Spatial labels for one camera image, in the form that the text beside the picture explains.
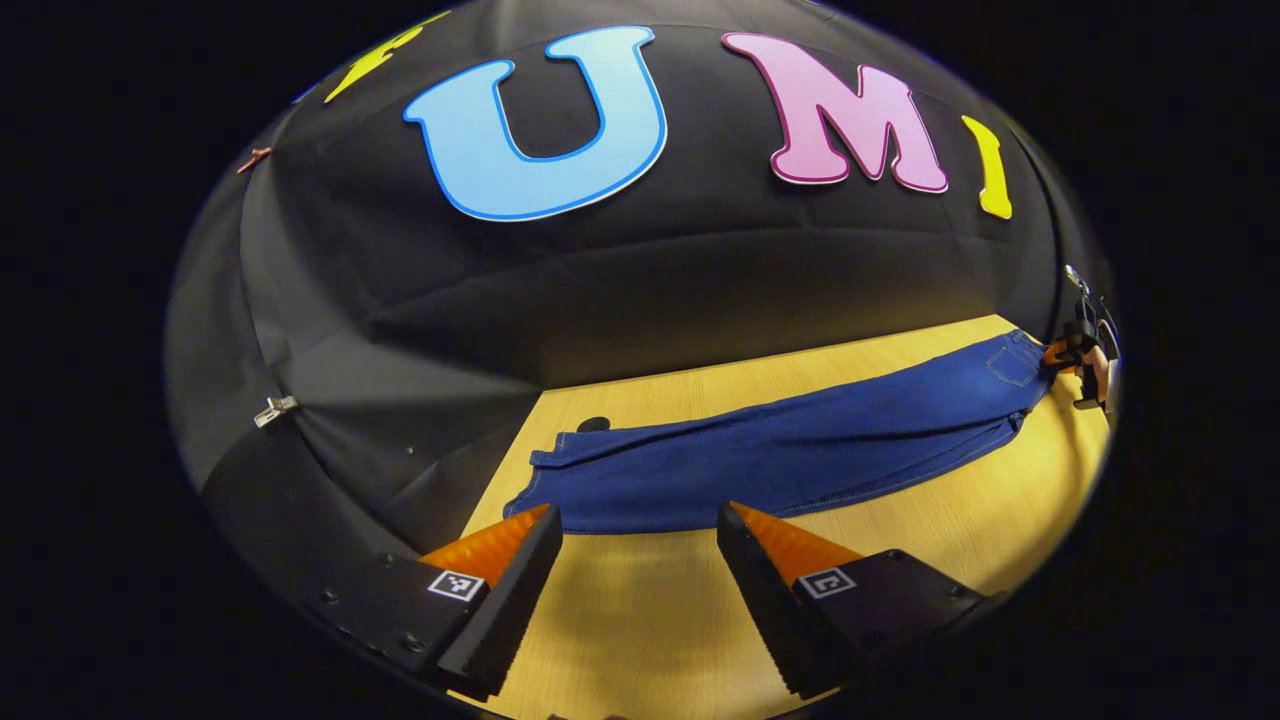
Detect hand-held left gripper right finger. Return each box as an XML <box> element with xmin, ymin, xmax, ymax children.
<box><xmin>717</xmin><ymin>501</ymin><xmax>1007</xmax><ymax>700</ymax></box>

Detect blue denim jeans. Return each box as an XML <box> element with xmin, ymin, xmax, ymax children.
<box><xmin>503</xmin><ymin>328</ymin><xmax>1056</xmax><ymax>536</ymax></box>

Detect black backdrop cloth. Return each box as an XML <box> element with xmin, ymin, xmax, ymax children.
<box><xmin>165</xmin><ymin>0</ymin><xmax>1111</xmax><ymax>581</ymax></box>

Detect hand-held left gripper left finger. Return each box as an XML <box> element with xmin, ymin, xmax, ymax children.
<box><xmin>298</xmin><ymin>503</ymin><xmax>565</xmax><ymax>702</ymax></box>

